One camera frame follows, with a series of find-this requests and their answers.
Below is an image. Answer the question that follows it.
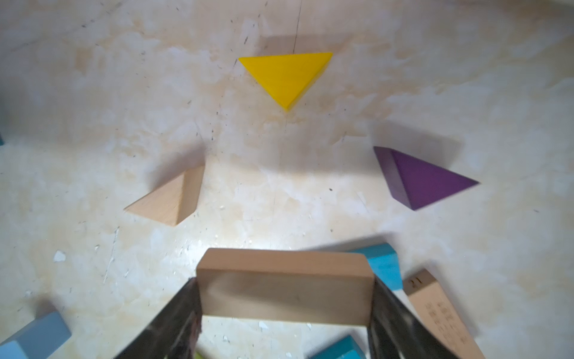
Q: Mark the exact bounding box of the plain wood rectangle block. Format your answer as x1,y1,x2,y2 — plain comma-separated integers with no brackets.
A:
197,248,375,326

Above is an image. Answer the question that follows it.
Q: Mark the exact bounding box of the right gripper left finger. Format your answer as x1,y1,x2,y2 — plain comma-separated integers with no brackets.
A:
116,278,203,359

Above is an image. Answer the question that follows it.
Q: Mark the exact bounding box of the natural wood triangle block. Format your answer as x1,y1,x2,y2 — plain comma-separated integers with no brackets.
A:
125,165,206,227

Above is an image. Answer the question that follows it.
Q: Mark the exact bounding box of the purple triangle block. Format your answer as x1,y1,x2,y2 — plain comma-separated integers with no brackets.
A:
374,147,479,211

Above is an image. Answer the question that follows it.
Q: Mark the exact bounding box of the small teal block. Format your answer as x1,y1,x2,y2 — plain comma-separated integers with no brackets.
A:
309,335,366,359

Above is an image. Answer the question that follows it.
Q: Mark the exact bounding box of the light blue cube block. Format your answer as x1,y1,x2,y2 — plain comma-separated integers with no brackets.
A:
1,311,72,359

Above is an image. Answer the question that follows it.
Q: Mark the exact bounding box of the long teal rectangle block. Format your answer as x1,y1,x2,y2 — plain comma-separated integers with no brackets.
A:
351,243,403,291

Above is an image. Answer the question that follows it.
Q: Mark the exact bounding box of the printed wood rectangle block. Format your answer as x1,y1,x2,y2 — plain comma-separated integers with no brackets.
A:
403,269,484,359

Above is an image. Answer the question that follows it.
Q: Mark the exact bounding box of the yellow triangle block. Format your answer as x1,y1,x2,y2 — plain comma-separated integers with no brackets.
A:
239,52,333,112

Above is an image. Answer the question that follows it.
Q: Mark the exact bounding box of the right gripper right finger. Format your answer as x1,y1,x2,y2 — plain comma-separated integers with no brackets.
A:
367,278,457,359

